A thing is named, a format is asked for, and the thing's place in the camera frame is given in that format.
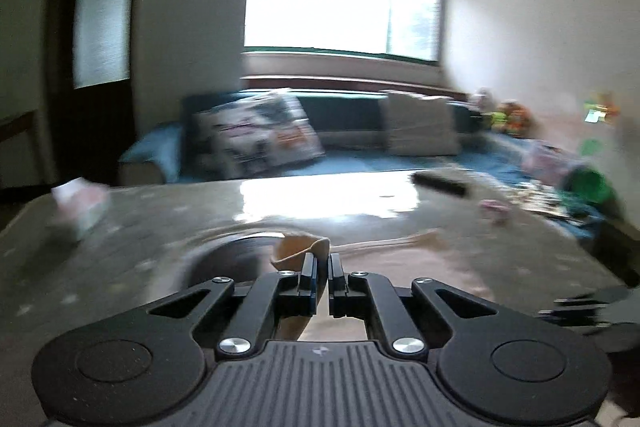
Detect dark wooden door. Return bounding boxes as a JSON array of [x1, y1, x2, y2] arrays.
[[47, 0, 150, 188]]

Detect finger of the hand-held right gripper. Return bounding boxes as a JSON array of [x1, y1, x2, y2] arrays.
[[537, 294, 608, 334]]

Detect printed white pillow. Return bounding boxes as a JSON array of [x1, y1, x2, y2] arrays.
[[191, 89, 326, 180]]

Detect clear plastic bag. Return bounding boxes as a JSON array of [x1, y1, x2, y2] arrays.
[[520, 142, 576, 188]]

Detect blue sofa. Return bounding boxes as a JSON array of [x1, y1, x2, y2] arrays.
[[117, 89, 623, 253]]

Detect beige pillow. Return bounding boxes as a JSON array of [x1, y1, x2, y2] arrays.
[[380, 90, 461, 156]]

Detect orange green stuffed toy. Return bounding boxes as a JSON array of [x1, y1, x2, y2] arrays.
[[470, 89, 532, 138]]

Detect green plastic toy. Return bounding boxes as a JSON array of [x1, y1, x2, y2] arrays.
[[564, 139, 618, 204]]

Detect small pink object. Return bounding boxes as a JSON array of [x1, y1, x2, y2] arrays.
[[479, 199, 512, 224]]

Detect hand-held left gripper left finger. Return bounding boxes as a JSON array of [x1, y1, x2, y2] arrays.
[[146, 252, 319, 361]]

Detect window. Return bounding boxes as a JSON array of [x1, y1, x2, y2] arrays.
[[242, 0, 446, 64]]

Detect colourful toy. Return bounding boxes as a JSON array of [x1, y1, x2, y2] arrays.
[[582, 93, 622, 124]]

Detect black remote control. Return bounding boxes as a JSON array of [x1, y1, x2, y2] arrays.
[[411, 172, 469, 198]]

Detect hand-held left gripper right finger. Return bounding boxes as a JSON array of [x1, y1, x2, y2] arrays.
[[327, 252, 502, 359]]

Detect white tissue box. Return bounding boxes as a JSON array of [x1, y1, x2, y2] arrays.
[[50, 178, 110, 242]]

